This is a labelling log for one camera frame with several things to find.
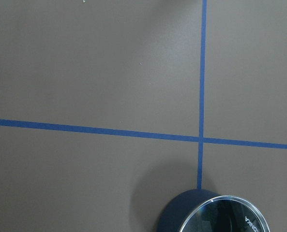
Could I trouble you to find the glass pot lid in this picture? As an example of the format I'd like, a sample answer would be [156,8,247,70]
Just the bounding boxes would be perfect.
[179,195,270,232]

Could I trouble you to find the dark blue saucepan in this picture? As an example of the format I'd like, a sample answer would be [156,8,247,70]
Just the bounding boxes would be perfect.
[156,189,222,232]

